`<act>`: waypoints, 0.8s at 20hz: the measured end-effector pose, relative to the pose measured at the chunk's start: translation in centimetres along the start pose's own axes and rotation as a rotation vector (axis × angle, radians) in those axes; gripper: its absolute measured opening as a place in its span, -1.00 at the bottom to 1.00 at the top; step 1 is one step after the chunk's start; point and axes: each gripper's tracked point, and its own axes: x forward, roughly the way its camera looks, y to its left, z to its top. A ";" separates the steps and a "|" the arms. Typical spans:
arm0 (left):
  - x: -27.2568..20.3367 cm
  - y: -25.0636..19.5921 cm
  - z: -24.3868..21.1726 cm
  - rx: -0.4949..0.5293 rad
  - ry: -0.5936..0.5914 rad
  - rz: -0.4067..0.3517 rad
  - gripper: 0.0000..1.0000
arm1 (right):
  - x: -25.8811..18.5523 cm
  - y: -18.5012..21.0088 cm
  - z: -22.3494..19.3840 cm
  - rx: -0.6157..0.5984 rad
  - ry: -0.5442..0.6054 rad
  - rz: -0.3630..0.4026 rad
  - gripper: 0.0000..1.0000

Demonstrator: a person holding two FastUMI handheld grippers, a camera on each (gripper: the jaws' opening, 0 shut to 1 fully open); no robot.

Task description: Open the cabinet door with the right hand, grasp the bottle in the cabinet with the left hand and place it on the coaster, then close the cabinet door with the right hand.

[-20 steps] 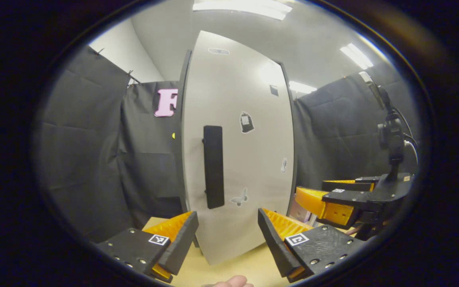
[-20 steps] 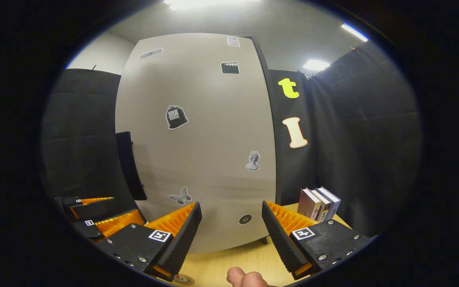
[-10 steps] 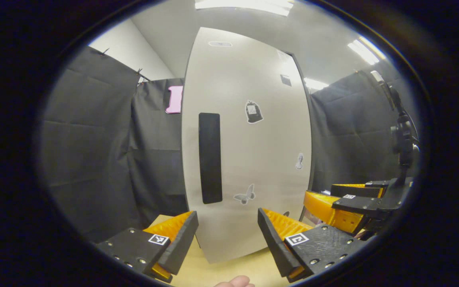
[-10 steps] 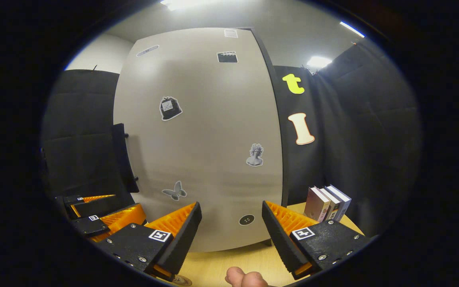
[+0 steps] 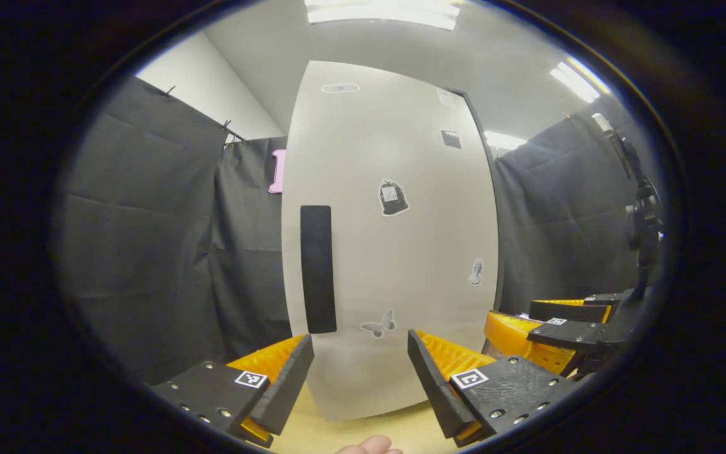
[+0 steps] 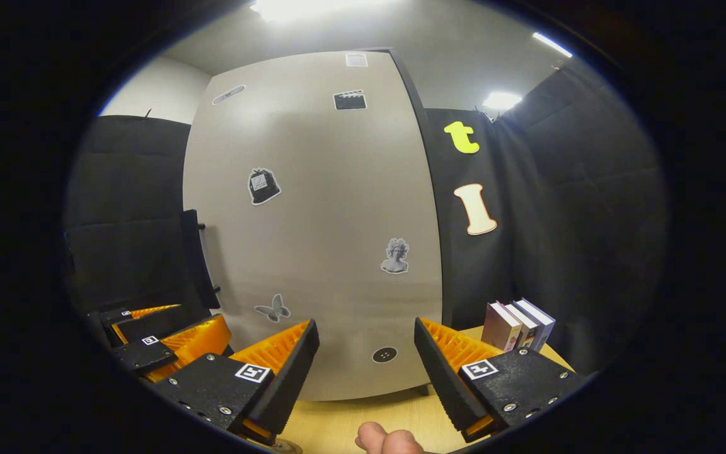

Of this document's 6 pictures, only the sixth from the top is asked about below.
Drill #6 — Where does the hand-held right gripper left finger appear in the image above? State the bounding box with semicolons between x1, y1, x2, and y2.
149;318;321;445

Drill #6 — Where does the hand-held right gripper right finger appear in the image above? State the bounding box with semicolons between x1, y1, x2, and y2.
413;317;594;444

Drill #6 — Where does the black door handle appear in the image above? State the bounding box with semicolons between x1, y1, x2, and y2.
180;209;222;310

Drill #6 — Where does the grey cabinet door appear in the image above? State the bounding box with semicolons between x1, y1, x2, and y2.
182;50;444;402

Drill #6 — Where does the dark grey cabinet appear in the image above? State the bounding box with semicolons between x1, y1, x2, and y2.
363;46;455;395

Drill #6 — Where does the pink spine book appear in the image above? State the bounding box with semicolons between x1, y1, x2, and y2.
481;301;522;352

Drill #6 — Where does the white spine book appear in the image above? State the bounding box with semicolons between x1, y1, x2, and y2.
503;301;541;349

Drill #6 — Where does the blue grey spine book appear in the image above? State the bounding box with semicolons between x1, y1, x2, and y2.
514;298;556;351

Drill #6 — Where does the black backdrop cloth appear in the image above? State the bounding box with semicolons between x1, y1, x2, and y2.
64;60;669;376

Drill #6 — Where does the small ceiling light panel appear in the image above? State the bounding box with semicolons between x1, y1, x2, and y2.
483;91;523;112

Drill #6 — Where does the large ceiling light panel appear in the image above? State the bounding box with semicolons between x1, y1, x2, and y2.
250;0;401;21

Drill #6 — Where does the long ceiling light strip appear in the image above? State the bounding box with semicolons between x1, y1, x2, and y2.
532;32;573;59

